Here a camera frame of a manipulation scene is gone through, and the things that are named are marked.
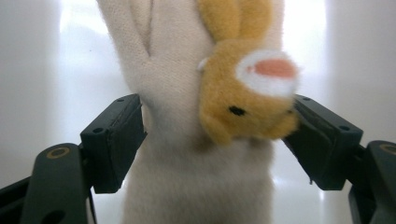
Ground white plastic bin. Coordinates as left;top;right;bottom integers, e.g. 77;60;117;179
0;0;396;224

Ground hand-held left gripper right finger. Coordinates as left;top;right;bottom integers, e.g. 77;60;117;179
282;94;364;191

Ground cream glove with rabbit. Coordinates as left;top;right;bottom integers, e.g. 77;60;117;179
96;0;302;224

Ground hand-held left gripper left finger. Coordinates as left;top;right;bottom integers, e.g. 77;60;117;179
79;93;148;194

